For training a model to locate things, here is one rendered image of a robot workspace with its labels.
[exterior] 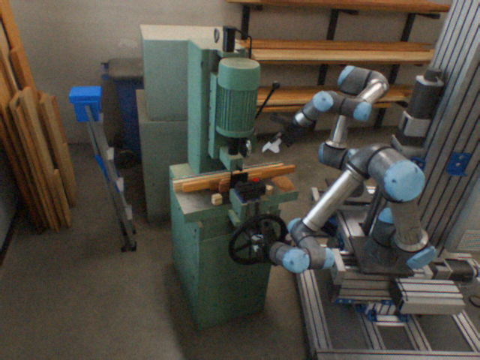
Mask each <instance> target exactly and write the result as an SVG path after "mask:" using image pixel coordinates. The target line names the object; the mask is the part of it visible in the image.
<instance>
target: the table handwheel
mask: <svg viewBox="0 0 480 360"><path fill-rule="evenodd" d="M267 219H270V220H271V221H276V222H277V223H278V224H279V225H280V236H279V239H278V241H279V242H281V243H283V242H284V241H285V239H286V236H287V225H286V223H285V221H283V220H282V219H281V217H280V216H278V215H276V214H258V215H255V216H253V217H250V218H248V220H246V221H245V222H243V223H242V224H241V225H239V226H238V227H237V229H236V230H235V231H234V232H233V234H232V235H231V237H230V240H229V244H228V251H229V256H230V258H231V259H232V260H233V261H234V262H236V263H239V264H242V265H252V264H255V263H260V261H259V260H258V257H257V258H253V259H242V258H240V257H238V255H237V254H235V252H238V251H240V250H242V249H245V248H248V246H251V245H252V243H251V241H250V242H248V243H247V244H243V245H242V246H239V247H238V248H236V249H234V244H235V242H236V241H237V239H238V237H239V235H240V234H241V233H242V232H243V231H244V230H245V229H247V230H248V227H249V226H250V225H251V224H252V230H251V231H250V232H249V234H250V237H252V236H255V235H262V233H261V230H260V231H259V232H257V230H256V229H254V226H253V224H254V223H257V222H259V221H263V220H267Z"/></svg>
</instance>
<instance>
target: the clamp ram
mask: <svg viewBox="0 0 480 360"><path fill-rule="evenodd" d="M247 182H248V172H243V173H239V174H233V175H230V183H229V191H230V189H231V188H235V185H237V184H242V183H247Z"/></svg>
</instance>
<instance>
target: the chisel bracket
mask: <svg viewBox="0 0 480 360"><path fill-rule="evenodd" d="M228 149H229V146H228V145H227V146H221V147H220V159H221V160H222V163H223V164H224V166H225V167H226V168H227V169H228V170H229V172H230V173H231V172H235V171H236V170H239V168H238V167H237V166H236V164H238V165H239V166H240V167H243V157H242V156H241V155H240V153H238V155H230V154H228Z"/></svg>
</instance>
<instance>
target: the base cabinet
mask: <svg viewBox="0 0 480 360"><path fill-rule="evenodd" d="M170 199H171V221H172V262H173V265H174V268H175V271H176V274H177V277H178V279H179V280H180V283H181V288H182V290H183V292H184V297H185V299H186V302H187V306H188V308H190V313H191V315H192V317H193V322H194V325H195V327H196V331H197V332H199V331H202V329H206V328H209V327H212V326H215V325H218V324H221V323H225V322H228V320H232V319H235V318H238V317H242V316H244V315H248V314H252V313H254V312H257V311H259V310H262V309H263V308H264V304H265V303H266V295H267V289H268V285H269V276H270V271H271V267H272V264H270V263H269V262H267V263H255V264H252V265H242V264H239V263H237V262H234V261H233V260H232V259H231V258H230V255H229V251H228V244H229V241H230V237H231V235H232V234H228V235H222V236H218V238H211V239H208V240H204V241H199V239H198V238H197V236H196V234H195V232H194V229H193V227H192V225H191V223H184V222H183V220H182V216H181V215H180V213H179V210H178V209H177V207H176V204H175V202H174V200H173V184H172V182H171V179H170ZM244 244H247V241H245V239H244V236H243V234H242V233H241V234H240V235H239V237H238V239H237V241H235V244H234V249H236V248H239V246H242V245H244ZM235 254H237V255H238V257H240V258H242V259H247V248H245V249H242V250H240V251H238V252H235Z"/></svg>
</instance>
